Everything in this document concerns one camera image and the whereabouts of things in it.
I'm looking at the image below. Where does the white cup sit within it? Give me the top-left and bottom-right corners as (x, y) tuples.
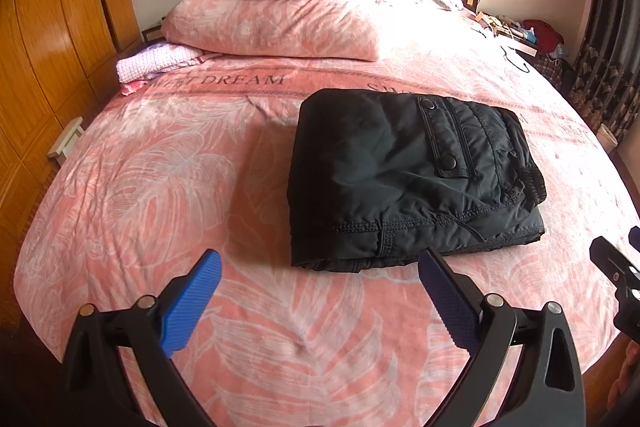
(597, 123), (618, 152)

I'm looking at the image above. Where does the pink leaf-print bed blanket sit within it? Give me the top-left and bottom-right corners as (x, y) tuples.
(15, 49), (640, 427)

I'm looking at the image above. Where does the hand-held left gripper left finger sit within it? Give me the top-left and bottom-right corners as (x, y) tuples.
(60, 248), (223, 427)

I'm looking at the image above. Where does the red cloth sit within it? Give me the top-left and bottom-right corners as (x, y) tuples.
(522, 19), (566, 55)

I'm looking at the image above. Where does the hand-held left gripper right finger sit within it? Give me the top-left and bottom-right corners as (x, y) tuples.
(416, 247), (586, 427)

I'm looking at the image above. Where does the black cable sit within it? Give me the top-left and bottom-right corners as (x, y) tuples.
(502, 44), (532, 72)

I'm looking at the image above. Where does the white stool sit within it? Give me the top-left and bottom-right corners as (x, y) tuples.
(48, 117), (85, 165)

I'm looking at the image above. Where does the black jacket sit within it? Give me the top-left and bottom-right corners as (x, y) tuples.
(289, 88), (547, 274)

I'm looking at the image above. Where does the plaid cloth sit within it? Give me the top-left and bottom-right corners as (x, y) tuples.
(532, 54), (576, 82)

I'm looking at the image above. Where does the folded pink quilt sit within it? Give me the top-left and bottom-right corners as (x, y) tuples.
(162, 0), (383, 60)

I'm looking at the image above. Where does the wooden bedside table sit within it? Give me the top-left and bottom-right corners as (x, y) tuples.
(475, 9), (541, 58)

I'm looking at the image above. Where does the wooden wardrobe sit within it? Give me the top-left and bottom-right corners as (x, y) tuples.
(0, 0), (143, 323)

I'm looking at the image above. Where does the dark bedside table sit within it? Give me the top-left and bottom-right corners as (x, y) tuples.
(141, 19), (168, 44)

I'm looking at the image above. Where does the dark patterned curtain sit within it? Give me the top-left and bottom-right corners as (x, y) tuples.
(565, 0), (640, 152)

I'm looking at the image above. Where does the white knitted cloth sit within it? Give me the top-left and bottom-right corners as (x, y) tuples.
(116, 43), (206, 84)

